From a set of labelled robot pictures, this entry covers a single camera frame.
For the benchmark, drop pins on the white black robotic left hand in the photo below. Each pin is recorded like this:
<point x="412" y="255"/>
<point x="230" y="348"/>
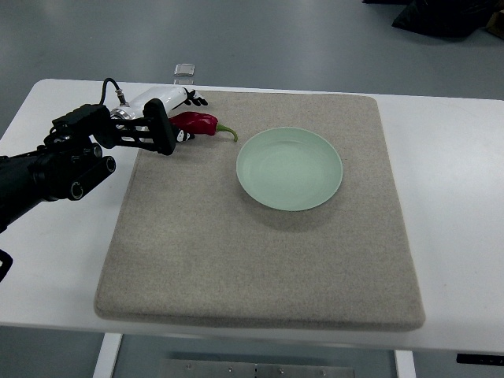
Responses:
<point x="144" y="122"/>

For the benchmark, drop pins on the red pepper with green stem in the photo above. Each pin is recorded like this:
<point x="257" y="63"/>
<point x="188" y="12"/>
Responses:
<point x="196" y="123"/>

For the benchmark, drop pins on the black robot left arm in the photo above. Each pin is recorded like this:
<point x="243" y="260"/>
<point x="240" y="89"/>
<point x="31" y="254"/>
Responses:
<point x="70" y="163"/>

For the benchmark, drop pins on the clear plastic floor plate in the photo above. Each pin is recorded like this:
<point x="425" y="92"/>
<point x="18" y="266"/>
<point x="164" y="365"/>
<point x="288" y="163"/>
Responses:
<point x="184" y="70"/>

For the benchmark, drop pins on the light green round plate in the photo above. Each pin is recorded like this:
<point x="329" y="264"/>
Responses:
<point x="289" y="169"/>

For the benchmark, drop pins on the beige felt mat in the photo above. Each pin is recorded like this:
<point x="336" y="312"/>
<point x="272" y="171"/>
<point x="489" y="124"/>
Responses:
<point x="191" y="247"/>

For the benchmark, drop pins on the white table left leg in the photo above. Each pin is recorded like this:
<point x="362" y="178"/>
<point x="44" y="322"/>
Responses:
<point x="107" y="356"/>

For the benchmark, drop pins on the white table leg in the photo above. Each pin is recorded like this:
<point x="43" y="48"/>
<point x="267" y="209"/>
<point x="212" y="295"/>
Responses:
<point x="404" y="364"/>
<point x="107" y="356"/>

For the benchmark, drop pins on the black bag on floor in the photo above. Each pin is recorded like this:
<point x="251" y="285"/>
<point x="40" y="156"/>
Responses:
<point x="444" y="19"/>

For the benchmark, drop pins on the brown cardboard box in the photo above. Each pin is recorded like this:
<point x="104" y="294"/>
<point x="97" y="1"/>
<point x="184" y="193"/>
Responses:
<point x="495" y="25"/>

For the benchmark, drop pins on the white table right leg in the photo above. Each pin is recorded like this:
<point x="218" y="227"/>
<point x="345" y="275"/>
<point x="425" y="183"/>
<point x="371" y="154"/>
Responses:
<point x="404" y="364"/>

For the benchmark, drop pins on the black table control panel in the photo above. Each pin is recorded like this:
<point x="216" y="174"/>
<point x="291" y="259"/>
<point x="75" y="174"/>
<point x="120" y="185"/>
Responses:
<point x="480" y="359"/>

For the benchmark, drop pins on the grey metal base plate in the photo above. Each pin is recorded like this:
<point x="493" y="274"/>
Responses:
<point x="200" y="368"/>

